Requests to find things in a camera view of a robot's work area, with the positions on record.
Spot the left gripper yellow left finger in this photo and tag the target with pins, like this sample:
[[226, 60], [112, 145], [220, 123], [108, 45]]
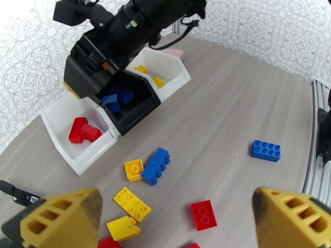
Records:
[[64, 218]]

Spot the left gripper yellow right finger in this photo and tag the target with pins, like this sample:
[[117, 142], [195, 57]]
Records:
[[292, 221]]

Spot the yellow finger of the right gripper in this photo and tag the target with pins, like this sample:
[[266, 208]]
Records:
[[70, 93]]

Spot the red lego brick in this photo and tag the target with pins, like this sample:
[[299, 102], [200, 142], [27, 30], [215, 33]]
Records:
[[203, 215], [91, 132], [194, 246], [108, 244], [77, 131]]

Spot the blue lego brick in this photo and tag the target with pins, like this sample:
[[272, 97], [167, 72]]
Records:
[[155, 167], [265, 151], [122, 94], [110, 99]]

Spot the small yellow lego brick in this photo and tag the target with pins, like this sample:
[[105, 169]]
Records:
[[134, 170]]

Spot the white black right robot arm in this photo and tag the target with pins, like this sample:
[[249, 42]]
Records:
[[326, 136]]

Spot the pink case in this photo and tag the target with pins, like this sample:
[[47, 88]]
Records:
[[174, 54]]

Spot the white plastic bin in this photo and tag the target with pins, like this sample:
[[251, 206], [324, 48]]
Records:
[[77, 156], [173, 76]]

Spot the black plastic bin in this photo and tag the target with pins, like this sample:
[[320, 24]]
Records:
[[137, 113]]

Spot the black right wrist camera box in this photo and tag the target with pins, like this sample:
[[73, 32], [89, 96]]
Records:
[[69, 12]]

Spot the aluminium frame post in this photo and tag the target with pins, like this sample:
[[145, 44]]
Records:
[[177, 27]]

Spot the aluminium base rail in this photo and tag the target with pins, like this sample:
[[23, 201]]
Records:
[[311, 156]]

